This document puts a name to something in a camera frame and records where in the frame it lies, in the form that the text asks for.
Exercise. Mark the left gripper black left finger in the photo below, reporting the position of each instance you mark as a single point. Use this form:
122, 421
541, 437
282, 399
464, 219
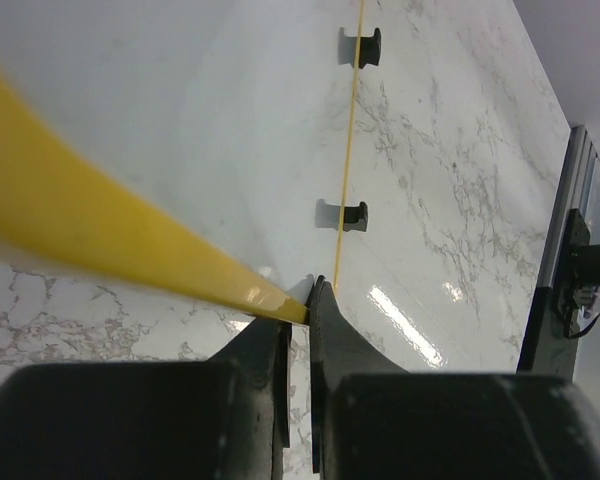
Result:
222, 418

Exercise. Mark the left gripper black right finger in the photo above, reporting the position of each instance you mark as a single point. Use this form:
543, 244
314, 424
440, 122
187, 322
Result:
372, 419

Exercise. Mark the yellow framed whiteboard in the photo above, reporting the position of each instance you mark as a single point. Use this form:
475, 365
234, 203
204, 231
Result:
193, 147

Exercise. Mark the right aluminium frame post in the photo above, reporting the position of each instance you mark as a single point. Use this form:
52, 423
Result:
572, 192

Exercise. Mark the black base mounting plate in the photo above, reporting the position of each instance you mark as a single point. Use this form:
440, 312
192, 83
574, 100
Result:
551, 337

